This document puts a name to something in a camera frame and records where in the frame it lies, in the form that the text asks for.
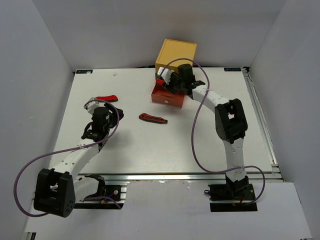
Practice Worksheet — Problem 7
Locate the black red utility knife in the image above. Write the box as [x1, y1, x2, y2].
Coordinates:
[138, 113, 168, 125]

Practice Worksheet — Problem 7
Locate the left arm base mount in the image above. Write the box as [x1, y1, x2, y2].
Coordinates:
[74, 184, 127, 210]

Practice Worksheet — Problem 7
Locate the yellow drawer cabinet shell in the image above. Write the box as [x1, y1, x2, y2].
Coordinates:
[155, 38, 197, 73]

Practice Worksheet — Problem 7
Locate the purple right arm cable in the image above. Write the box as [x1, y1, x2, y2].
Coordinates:
[163, 57, 266, 205]

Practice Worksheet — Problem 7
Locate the red-orange drawer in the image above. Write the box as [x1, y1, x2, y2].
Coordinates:
[151, 84, 185, 108]

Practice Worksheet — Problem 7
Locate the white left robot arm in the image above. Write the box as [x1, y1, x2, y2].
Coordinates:
[33, 105, 124, 218]

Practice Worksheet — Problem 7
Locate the red knife far left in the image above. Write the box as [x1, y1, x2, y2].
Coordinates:
[96, 95, 118, 103]

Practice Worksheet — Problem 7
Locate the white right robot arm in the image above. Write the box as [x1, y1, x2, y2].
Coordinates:
[156, 64, 249, 200]

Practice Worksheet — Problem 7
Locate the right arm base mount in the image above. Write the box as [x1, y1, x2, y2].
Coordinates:
[203, 184, 258, 213]

